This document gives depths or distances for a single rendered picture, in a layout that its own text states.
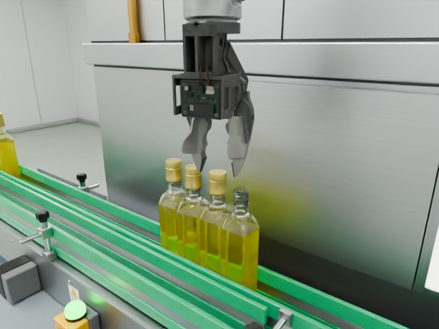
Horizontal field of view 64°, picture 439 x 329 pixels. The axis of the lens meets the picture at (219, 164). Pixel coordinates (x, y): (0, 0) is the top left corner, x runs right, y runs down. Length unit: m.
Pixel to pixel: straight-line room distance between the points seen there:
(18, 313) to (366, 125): 0.92
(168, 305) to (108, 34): 0.75
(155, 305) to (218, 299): 0.12
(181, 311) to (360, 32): 0.57
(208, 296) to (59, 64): 6.51
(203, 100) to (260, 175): 0.35
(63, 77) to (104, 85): 5.93
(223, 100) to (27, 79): 6.41
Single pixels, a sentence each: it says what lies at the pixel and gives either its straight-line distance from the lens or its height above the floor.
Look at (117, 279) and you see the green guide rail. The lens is 0.80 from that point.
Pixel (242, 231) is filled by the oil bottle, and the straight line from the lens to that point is 0.64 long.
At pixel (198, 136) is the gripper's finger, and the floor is 1.26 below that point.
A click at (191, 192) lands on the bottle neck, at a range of 0.70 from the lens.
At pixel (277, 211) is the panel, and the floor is 1.05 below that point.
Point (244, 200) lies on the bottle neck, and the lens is 0.63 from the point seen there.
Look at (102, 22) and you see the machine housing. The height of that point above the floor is 1.45.
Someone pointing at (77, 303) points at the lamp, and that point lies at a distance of 0.88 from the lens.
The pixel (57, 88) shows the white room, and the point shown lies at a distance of 7.02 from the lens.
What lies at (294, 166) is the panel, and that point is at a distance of 0.71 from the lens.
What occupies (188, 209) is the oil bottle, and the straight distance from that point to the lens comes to 0.71.
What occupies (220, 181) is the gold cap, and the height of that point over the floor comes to 1.15.
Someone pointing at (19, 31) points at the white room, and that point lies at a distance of 6.77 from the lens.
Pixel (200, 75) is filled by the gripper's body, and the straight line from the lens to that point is 0.44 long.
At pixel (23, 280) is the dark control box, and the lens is 1.09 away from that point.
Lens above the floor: 1.39
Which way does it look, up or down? 19 degrees down
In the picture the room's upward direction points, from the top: straight up
